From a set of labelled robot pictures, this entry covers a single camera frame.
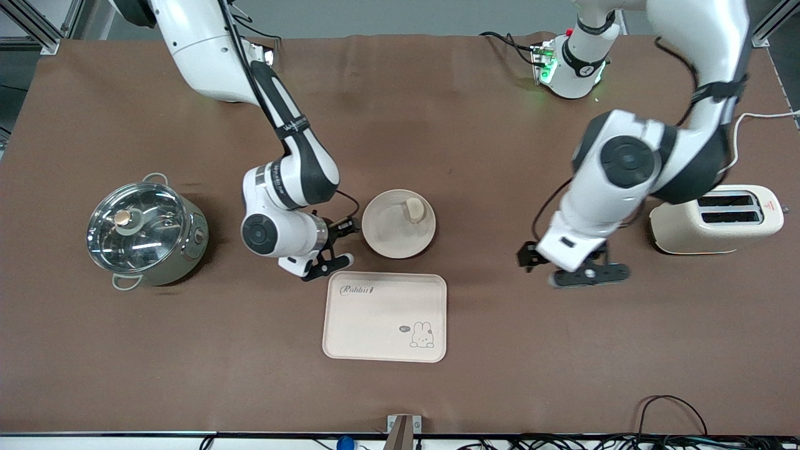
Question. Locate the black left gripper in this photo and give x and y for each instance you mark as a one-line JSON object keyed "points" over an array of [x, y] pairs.
{"points": [[527, 255]]}

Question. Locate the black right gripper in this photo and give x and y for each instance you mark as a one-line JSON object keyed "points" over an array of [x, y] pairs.
{"points": [[335, 230]]}

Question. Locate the round cream plate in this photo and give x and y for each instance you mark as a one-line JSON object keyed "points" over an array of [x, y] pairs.
{"points": [[390, 234]]}

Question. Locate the small cream bun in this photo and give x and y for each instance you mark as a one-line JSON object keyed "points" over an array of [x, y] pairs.
{"points": [[414, 210]]}

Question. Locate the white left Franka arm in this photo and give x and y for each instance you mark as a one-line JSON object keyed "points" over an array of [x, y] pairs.
{"points": [[625, 206]]}

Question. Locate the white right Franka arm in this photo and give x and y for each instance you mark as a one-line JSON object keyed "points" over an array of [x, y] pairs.
{"points": [[200, 50]]}

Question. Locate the cream rabbit print tray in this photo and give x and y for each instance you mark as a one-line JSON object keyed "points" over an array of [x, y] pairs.
{"points": [[384, 317]]}

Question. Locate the brown table cloth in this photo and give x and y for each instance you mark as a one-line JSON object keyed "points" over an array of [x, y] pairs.
{"points": [[437, 137]]}

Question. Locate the cream two-slot toaster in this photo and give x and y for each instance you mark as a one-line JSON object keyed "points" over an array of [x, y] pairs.
{"points": [[694, 234]]}

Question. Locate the stainless steel pot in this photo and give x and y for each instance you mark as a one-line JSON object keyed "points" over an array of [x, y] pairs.
{"points": [[181, 256]]}

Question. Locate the glass pot lid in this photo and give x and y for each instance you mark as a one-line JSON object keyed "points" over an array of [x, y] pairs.
{"points": [[147, 247]]}

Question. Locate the blue round object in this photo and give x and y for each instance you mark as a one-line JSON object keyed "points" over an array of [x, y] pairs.
{"points": [[345, 444]]}

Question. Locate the grey metal bracket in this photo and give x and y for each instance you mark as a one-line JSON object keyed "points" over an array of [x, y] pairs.
{"points": [[404, 428]]}

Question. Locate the aluminium frame profile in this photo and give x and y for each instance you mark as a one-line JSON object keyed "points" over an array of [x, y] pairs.
{"points": [[769, 25], [44, 31]]}

